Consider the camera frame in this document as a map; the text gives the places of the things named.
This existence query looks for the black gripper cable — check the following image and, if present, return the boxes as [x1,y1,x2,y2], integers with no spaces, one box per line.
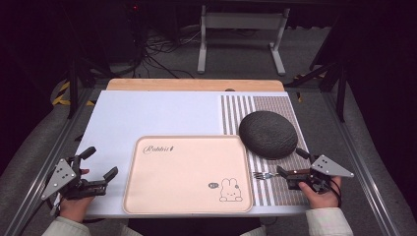
[328,178,344,208]

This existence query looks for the striped brown placemat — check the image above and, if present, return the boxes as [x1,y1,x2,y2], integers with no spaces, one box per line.
[218,94,312,207]

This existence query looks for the dark round textured plate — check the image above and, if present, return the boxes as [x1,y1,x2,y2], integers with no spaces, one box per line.
[238,110,299,161]

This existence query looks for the black floor cables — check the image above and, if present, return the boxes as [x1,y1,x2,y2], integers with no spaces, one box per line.
[136,30,201,80]

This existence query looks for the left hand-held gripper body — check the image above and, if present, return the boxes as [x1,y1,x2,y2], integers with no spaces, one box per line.
[41,155,109,201]

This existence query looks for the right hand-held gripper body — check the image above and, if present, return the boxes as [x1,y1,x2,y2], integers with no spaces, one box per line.
[286,153,355,195]

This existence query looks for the pink tray with rabbit print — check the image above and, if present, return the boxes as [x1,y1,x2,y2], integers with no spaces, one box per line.
[122,135,255,215]

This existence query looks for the fork with wooden handle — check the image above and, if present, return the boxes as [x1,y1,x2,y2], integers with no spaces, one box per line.
[253,168,313,181]

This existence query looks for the black metal stand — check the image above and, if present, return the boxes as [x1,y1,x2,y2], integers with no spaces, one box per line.
[67,57,114,120]
[284,62,348,123]

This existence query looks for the person's right hand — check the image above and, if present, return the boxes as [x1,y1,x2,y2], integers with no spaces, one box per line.
[297,176,343,209]

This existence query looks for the aluminium rail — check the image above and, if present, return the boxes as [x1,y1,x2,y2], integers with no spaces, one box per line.
[319,90,402,236]
[1,88,99,236]

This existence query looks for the white table mat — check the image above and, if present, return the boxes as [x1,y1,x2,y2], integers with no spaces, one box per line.
[53,89,311,219]

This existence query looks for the white metal stand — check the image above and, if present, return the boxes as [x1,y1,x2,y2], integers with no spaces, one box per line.
[196,4,291,77]

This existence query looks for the person's left hand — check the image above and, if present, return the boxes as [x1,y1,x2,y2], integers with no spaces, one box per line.
[58,168,96,224]

